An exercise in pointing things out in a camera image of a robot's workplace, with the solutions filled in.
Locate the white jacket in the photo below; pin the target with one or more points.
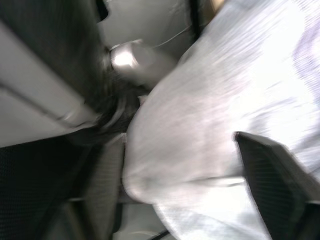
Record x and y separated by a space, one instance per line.
200 112

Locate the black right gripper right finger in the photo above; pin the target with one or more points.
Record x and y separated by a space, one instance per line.
280 187

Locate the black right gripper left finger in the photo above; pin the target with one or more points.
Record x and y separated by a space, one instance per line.
50 175

